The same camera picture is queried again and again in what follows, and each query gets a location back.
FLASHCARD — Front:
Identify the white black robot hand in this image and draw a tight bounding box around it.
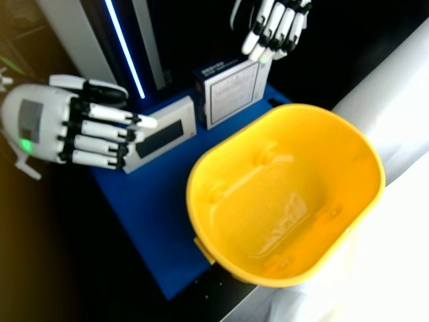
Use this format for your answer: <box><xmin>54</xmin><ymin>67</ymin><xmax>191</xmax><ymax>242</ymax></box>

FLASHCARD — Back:
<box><xmin>229</xmin><ymin>0</ymin><xmax>313</xmax><ymax>65</ymax></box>
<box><xmin>1</xmin><ymin>74</ymin><xmax>158</xmax><ymax>170</ymax></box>

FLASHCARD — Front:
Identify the white box with black panel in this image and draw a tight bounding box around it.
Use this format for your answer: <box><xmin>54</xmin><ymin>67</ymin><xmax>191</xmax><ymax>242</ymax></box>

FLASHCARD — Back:
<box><xmin>122</xmin><ymin>95</ymin><xmax>197</xmax><ymax>174</ymax></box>

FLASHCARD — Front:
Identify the blue and white box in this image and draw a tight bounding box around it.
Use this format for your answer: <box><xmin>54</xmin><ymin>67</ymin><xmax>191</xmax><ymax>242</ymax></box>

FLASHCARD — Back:
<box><xmin>192</xmin><ymin>58</ymin><xmax>273</xmax><ymax>131</ymax></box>

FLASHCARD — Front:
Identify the white column blue light strip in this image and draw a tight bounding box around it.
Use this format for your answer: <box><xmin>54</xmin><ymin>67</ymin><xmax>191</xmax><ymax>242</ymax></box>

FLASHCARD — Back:
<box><xmin>36</xmin><ymin>0</ymin><xmax>169</xmax><ymax>101</ymax></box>

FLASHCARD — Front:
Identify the blue mat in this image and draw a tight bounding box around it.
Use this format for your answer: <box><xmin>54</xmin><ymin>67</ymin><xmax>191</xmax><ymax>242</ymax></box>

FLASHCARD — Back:
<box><xmin>89</xmin><ymin>83</ymin><xmax>293</xmax><ymax>301</ymax></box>

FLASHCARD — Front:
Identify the yellow plastic bucket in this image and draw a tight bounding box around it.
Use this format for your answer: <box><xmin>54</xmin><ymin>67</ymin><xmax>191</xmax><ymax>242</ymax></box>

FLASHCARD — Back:
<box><xmin>185</xmin><ymin>103</ymin><xmax>387</xmax><ymax>289</ymax></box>

